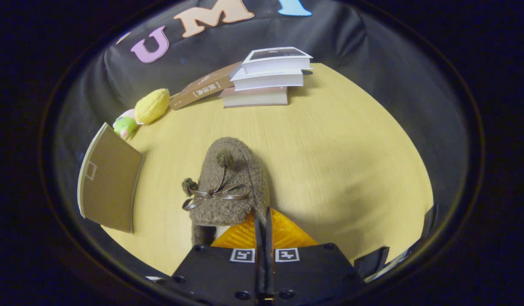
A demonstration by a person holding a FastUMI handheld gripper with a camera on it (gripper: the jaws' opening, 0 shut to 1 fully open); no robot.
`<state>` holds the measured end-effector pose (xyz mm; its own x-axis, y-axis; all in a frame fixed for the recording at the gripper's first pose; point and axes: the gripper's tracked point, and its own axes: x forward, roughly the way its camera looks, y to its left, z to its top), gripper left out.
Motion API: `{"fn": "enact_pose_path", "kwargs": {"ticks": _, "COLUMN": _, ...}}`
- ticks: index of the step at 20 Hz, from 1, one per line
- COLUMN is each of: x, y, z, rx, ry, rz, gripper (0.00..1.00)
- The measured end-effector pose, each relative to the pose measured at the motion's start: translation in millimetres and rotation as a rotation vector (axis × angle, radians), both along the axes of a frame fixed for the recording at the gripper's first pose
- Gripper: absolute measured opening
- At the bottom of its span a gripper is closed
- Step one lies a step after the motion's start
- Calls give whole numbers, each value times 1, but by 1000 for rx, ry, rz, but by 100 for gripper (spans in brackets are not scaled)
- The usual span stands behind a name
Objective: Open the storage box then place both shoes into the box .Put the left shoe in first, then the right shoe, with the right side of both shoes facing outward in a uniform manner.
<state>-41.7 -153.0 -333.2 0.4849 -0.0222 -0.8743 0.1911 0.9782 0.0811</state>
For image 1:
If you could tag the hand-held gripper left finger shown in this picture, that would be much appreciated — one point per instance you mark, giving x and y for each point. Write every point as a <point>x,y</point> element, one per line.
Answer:
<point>219,276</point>

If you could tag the green and pink plush toy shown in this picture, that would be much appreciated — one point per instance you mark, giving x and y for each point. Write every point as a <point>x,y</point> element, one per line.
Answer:
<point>125,124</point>

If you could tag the yellow plush lemon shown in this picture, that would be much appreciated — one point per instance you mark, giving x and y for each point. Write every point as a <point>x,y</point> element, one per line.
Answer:
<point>152,106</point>

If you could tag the pinkish grey book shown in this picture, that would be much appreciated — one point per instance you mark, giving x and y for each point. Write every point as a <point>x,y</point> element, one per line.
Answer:
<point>255,97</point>

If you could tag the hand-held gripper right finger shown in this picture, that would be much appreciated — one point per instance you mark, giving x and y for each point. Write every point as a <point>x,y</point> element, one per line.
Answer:
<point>313,276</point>

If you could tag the tan cardboard storage box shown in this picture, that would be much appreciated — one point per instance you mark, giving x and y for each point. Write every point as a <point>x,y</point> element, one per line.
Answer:
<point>111,182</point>

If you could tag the plain white book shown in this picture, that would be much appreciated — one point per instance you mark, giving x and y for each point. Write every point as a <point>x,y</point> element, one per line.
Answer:
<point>268,80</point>

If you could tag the brown paperback book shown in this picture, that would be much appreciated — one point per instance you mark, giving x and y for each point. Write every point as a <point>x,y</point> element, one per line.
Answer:
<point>202,87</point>

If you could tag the white book with dark cover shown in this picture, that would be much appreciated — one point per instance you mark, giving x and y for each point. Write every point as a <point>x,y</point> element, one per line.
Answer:
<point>274,61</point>

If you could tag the brown fuzzy shoe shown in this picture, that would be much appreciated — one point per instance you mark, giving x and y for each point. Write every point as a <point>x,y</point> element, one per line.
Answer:
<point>232,170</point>

